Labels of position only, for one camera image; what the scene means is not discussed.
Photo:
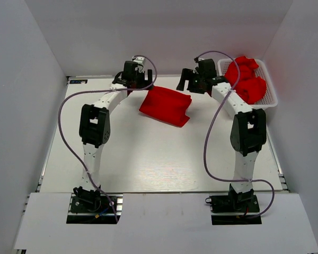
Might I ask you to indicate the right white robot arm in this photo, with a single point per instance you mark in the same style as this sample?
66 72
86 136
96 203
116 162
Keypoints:
248 132

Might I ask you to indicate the red t shirt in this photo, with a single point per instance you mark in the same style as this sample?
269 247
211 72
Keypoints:
166 105

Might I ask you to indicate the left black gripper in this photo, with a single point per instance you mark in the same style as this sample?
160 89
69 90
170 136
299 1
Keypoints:
145 82

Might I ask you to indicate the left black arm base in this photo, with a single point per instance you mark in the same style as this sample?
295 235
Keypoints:
92 207

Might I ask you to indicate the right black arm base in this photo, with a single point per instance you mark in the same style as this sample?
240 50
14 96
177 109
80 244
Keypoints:
224 212

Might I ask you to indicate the blue table label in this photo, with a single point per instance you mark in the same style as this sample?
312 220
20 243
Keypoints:
78 81

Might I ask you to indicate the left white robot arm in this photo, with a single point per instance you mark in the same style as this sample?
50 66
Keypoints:
95 127

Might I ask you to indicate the white plastic basket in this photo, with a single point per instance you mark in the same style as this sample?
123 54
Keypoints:
270 97

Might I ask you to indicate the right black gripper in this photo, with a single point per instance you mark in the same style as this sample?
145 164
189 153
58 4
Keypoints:
185 76

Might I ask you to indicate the red t shirts pile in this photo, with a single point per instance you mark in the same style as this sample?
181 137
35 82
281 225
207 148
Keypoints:
250 87

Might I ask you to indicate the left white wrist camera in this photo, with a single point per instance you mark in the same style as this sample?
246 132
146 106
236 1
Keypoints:
140 62

